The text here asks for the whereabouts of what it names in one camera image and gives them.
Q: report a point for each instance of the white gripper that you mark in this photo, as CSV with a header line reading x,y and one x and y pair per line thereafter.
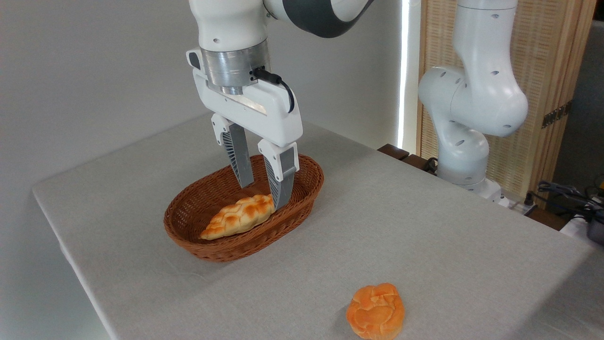
x,y
264,113

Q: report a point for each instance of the round orange bread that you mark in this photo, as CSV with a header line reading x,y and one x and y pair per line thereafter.
x,y
375,311

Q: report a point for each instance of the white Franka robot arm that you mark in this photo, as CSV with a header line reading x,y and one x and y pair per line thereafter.
x,y
226,23

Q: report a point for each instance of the braided bread loaf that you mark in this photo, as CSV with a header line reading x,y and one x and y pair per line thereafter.
x,y
236,217

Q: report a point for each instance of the brown wicker basket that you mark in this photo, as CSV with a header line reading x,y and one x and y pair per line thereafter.
x,y
198,236

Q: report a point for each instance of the dark wooden board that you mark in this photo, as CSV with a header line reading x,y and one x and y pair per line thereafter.
x,y
394,151

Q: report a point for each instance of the grey tablecloth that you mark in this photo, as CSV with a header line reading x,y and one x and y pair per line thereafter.
x,y
401,226

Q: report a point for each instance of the white power strip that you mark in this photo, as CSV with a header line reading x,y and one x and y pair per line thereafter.
x,y
516,205

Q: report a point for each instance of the black screen hinge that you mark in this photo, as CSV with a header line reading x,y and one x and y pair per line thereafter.
x,y
557,114

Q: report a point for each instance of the bamboo folding screen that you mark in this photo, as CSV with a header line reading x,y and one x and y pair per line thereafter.
x,y
542,56

